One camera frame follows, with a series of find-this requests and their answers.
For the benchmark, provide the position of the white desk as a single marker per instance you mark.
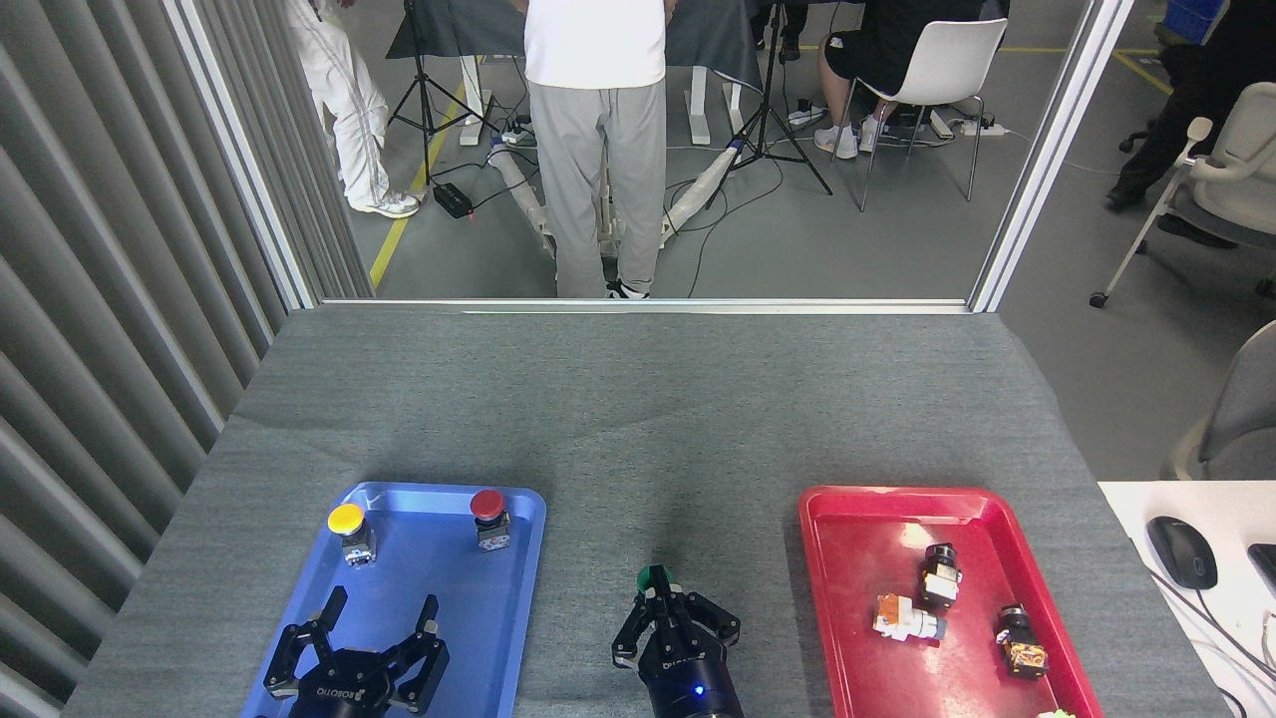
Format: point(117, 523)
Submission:
point(1231, 504)

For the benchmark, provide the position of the blue storage box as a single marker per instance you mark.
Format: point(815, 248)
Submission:
point(1191, 18)

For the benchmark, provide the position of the red push button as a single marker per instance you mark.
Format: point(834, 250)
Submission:
point(487, 505)

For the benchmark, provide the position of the blue plastic tray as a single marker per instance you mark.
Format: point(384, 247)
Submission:
point(488, 628)

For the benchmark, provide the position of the silver frame post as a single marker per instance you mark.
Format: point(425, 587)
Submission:
point(1052, 150)
point(242, 150)

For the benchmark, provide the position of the black keyboard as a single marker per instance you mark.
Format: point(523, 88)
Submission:
point(1266, 563)

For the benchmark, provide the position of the black tripod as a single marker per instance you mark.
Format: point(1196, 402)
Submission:
point(768, 100)
point(415, 40)

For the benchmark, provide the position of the red plastic tray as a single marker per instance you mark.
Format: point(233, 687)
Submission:
point(857, 568)

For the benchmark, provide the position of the yellow push button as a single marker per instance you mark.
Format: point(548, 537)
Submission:
point(346, 519)

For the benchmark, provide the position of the silver frame rail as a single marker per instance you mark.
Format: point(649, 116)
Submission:
point(797, 305)

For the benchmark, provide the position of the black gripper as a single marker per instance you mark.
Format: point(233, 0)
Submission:
point(354, 688)
point(693, 683)

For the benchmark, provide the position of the black and orange switch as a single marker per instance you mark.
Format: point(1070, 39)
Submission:
point(1019, 643)

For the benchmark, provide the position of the beige office chair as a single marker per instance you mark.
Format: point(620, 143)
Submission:
point(1241, 160)

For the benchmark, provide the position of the grey office chair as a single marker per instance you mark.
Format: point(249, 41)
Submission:
point(1251, 419)

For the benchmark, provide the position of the white plastic chair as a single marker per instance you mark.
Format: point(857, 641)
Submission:
point(957, 60)

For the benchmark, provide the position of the green push button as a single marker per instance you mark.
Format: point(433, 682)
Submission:
point(653, 576)

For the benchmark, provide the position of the grey table cloth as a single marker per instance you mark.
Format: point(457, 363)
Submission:
point(638, 419)

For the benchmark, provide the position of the black selector switch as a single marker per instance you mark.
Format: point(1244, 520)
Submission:
point(940, 578)

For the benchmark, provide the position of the white power strip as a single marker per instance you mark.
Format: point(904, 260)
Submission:
point(805, 115)
point(982, 128)

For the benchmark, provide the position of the black computer mouse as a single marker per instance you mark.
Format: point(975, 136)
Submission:
point(1184, 553)

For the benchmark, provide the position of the white and orange switch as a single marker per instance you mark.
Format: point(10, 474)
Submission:
point(907, 620)

